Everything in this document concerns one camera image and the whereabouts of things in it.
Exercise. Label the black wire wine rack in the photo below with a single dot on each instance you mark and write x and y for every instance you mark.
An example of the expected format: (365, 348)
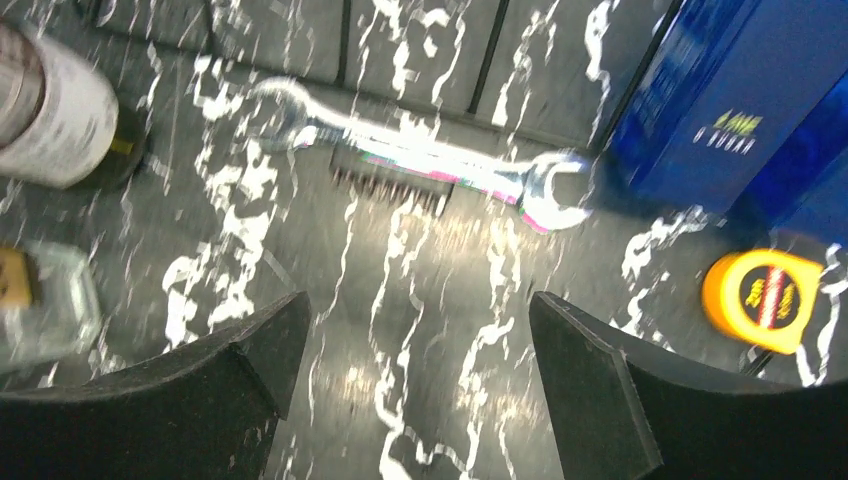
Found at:
(557, 71)

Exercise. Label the yellow tape measure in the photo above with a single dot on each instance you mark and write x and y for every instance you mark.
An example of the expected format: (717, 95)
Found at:
(763, 297)

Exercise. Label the black bit holder strip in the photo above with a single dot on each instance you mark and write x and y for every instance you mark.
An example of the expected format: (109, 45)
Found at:
(373, 178)

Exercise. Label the blue square water bottle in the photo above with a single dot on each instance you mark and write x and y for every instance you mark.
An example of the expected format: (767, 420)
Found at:
(727, 85)

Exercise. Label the clear square liquor bottle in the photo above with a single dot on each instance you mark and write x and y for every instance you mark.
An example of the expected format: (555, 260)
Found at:
(49, 304)

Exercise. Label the silver open-end wrench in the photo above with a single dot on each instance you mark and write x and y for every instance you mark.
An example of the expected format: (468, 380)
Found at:
(301, 121)

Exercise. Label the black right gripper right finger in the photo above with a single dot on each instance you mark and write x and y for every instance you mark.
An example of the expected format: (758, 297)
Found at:
(624, 408)

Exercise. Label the dark green wine bottle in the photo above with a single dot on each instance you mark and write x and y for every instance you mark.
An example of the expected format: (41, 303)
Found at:
(62, 124)

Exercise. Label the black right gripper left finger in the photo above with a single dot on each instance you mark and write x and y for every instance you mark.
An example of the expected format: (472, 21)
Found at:
(205, 410)

